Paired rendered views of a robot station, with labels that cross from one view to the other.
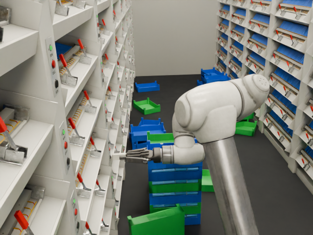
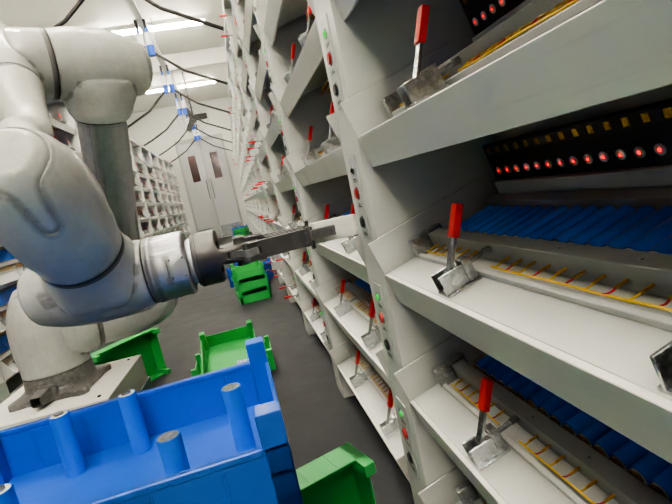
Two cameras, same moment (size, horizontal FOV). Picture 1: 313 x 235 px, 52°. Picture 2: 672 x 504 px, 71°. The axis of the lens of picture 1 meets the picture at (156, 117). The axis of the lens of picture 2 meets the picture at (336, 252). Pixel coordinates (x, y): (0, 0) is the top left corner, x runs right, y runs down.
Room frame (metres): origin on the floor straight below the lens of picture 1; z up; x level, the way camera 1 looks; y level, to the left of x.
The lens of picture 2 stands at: (2.05, 0.07, 0.63)
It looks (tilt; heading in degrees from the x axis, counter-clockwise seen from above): 8 degrees down; 171
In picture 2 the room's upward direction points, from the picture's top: 12 degrees counter-clockwise
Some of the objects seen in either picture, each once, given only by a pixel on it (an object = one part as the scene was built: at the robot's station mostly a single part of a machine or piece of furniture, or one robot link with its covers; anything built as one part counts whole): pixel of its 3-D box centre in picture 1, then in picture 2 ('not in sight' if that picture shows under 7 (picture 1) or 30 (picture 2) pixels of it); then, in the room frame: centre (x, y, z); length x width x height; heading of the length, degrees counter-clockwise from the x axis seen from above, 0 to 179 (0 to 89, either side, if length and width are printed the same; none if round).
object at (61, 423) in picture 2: not in sight; (67, 442); (1.57, -0.15, 0.44); 0.02 x 0.02 x 0.06
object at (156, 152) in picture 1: (151, 155); (226, 253); (1.38, 0.03, 0.57); 0.09 x 0.08 x 0.07; 91
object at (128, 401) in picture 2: not in sight; (134, 420); (1.56, -0.09, 0.44); 0.02 x 0.02 x 0.06
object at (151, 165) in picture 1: (173, 152); (112, 453); (1.63, -0.09, 0.44); 0.30 x 0.20 x 0.08; 92
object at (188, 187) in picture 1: (173, 176); not in sight; (1.63, -0.09, 0.28); 0.30 x 0.20 x 0.08; 92
